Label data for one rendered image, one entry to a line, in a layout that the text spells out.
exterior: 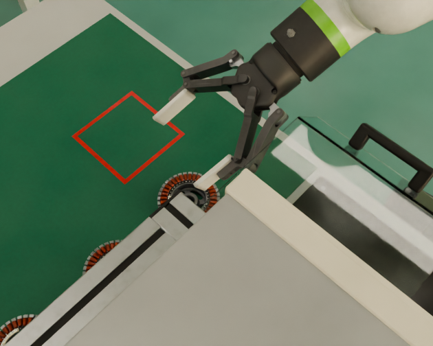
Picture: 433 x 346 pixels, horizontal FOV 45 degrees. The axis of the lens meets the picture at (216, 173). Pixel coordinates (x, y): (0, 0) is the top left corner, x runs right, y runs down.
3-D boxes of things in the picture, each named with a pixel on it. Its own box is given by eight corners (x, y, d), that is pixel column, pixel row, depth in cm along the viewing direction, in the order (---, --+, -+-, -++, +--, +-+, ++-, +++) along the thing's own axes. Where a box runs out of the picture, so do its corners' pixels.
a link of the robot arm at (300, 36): (289, -8, 71) (328, 36, 67) (313, 31, 82) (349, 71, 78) (255, 22, 73) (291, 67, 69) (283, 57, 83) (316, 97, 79)
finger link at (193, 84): (246, 83, 75) (247, 73, 76) (179, 86, 81) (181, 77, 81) (256, 93, 79) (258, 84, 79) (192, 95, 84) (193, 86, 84)
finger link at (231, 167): (247, 153, 76) (258, 169, 75) (220, 175, 77) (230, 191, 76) (242, 151, 75) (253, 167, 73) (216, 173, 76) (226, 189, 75)
